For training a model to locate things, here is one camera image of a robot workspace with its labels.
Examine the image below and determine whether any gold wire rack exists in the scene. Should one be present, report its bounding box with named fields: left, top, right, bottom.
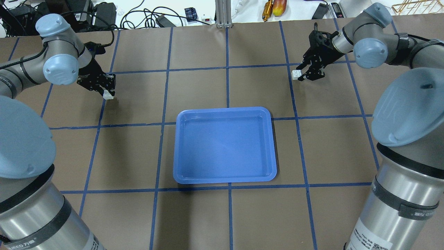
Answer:
left=391, top=0, right=444, bottom=16

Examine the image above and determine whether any blue plastic tray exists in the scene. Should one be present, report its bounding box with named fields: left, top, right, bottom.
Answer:
left=173, top=107, right=278, bottom=184

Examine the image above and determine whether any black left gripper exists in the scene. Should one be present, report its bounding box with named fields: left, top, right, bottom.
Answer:
left=77, top=42, right=116, bottom=96

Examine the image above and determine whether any white block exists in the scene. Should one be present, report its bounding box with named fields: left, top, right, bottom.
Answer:
left=102, top=90, right=115, bottom=100
left=291, top=70, right=302, bottom=80

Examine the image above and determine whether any red yellow mango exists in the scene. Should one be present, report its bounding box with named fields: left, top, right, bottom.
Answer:
left=272, top=0, right=287, bottom=16

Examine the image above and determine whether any black phone device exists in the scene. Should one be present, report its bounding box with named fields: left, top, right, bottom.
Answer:
left=312, top=3, right=328, bottom=19

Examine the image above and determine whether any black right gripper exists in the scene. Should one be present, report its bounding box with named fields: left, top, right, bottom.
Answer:
left=296, top=30, right=344, bottom=81

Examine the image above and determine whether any black power adapter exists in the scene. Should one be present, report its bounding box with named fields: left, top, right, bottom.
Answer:
left=93, top=2, right=117, bottom=27

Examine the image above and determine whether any blue small box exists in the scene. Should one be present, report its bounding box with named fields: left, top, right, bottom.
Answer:
left=184, top=7, right=198, bottom=23

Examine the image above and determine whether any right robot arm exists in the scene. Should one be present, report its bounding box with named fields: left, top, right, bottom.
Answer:
left=296, top=3, right=444, bottom=250

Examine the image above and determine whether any aluminium frame post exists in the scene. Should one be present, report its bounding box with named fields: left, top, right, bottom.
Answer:
left=214, top=0, right=233, bottom=28

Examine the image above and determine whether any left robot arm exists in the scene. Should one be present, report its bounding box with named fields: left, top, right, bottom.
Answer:
left=0, top=13, right=116, bottom=250

